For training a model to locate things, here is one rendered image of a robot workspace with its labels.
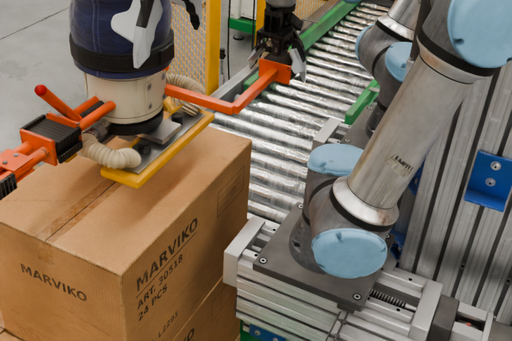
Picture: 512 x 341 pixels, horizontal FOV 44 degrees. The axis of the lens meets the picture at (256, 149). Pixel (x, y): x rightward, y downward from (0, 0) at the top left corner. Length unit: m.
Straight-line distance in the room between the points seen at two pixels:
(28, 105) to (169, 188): 2.40
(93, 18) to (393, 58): 0.69
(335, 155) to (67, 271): 0.66
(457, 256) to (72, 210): 0.85
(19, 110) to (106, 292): 2.52
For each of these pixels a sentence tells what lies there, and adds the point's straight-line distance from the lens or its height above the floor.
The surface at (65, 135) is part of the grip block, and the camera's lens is 1.29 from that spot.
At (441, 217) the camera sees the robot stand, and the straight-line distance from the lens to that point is 1.32.
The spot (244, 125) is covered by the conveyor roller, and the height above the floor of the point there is 0.54.
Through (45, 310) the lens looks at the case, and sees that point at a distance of 1.64.
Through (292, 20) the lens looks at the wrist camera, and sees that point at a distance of 1.56.
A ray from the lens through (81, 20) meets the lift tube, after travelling 1.36.
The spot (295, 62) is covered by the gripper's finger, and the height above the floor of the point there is 1.22.
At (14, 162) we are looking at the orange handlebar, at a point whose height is 1.20.
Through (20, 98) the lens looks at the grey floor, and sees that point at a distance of 3.97.
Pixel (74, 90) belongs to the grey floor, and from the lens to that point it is 4.00.
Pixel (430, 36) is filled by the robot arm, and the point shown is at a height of 1.57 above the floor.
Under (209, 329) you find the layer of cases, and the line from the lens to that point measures 1.98.
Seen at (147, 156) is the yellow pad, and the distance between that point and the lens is 1.44.
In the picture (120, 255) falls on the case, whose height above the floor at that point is 0.94.
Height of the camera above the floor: 1.90
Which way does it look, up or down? 34 degrees down
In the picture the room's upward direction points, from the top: 4 degrees clockwise
